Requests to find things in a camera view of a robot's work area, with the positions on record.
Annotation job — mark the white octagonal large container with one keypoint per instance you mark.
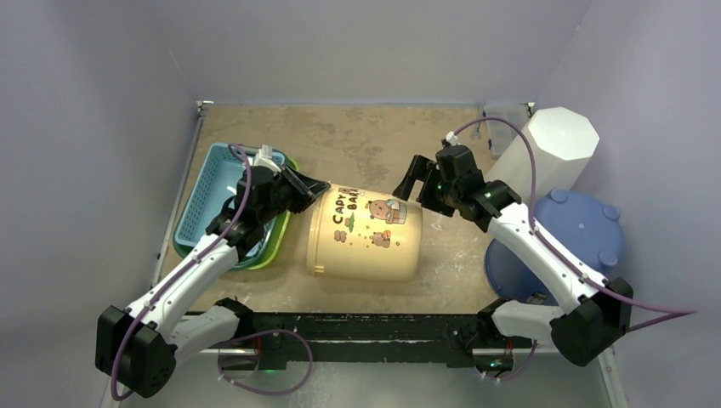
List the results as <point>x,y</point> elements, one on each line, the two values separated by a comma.
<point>562,142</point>

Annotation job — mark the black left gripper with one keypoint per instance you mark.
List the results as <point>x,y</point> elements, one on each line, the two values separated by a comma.
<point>305,190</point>

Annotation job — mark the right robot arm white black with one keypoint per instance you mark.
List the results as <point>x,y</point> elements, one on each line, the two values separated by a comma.
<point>591,312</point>

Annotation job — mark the dark green tray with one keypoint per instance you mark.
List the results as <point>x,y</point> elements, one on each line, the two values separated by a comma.
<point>253,262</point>

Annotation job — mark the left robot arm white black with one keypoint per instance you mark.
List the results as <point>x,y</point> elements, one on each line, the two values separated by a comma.
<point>140,345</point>

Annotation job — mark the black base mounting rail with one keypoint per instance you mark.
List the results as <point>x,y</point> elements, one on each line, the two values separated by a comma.
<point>455,340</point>

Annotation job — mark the lime green tray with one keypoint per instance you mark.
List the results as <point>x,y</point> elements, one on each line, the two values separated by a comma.
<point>269,246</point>

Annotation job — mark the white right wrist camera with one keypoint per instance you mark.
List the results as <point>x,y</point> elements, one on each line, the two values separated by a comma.
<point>451,139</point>

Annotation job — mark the cream printed bucket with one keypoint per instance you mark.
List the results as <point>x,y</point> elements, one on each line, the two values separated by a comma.
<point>364,235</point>

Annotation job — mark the blue round bucket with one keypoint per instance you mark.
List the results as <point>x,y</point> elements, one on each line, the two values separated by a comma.
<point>589,228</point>

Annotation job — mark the clear plastic small box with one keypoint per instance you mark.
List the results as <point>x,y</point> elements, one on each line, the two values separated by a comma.
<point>501,135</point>

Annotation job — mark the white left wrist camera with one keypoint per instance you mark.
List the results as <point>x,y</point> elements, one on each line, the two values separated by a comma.
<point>266,156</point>

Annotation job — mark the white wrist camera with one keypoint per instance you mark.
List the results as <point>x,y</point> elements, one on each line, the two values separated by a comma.
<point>266,156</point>
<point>451,139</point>

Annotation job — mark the light blue perforated basket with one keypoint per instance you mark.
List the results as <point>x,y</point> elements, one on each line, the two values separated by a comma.
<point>208,191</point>

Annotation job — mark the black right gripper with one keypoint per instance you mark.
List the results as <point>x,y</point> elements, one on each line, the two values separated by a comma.
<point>430,184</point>

